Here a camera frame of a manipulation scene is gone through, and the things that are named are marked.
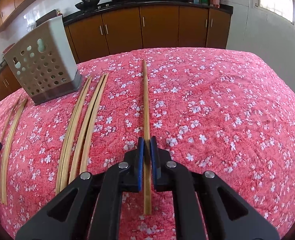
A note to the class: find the brown lower kitchen cabinets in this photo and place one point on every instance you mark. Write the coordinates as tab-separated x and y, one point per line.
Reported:
44	61

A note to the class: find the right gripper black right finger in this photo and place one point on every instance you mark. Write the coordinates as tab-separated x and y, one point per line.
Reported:
205	206

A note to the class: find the black wok with handle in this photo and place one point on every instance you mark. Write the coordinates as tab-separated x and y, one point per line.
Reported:
86	4

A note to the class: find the grey perforated utensil holder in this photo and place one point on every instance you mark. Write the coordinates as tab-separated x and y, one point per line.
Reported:
43	63

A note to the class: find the red bottle on counter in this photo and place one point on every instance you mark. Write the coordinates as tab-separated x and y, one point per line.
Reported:
58	12

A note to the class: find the black countertop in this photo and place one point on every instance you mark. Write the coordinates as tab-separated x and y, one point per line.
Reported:
116	27

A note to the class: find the bamboo chopstick thin far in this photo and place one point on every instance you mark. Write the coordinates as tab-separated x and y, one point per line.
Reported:
7	120

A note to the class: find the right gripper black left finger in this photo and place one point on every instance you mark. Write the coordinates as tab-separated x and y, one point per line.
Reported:
89	207

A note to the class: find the red floral tablecloth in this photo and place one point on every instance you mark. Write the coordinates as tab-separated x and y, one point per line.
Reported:
220	110

